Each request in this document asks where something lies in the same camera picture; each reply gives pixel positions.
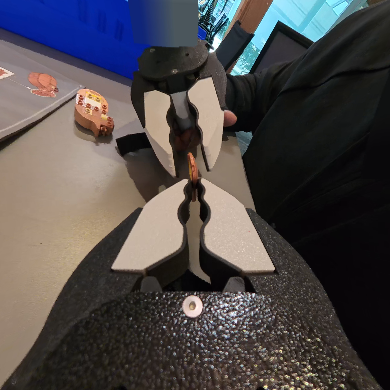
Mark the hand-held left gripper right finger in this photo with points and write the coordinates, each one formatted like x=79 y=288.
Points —
x=237 y=237

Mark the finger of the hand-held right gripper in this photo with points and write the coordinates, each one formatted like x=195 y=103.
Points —
x=210 y=116
x=158 y=122

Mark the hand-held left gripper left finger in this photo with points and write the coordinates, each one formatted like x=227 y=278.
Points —
x=152 y=237

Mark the brown curved brick piece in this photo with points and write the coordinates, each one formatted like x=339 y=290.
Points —
x=192 y=173

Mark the person's right forearm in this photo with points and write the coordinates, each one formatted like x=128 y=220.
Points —
x=256 y=97

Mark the grey desk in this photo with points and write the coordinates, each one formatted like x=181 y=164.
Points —
x=61 y=195

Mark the black office chair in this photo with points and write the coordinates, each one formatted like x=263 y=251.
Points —
x=234 y=46

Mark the round brown brick assembly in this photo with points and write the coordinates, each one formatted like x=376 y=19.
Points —
x=92 y=113

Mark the wooden beam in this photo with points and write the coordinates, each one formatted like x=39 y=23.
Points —
x=250 y=15

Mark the black monitor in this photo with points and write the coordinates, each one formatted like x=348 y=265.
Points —
x=277 y=49

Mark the row of blue plastic bins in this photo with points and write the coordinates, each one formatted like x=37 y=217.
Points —
x=61 y=24

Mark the grey instruction booklet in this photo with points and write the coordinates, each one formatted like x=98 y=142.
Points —
x=30 y=91

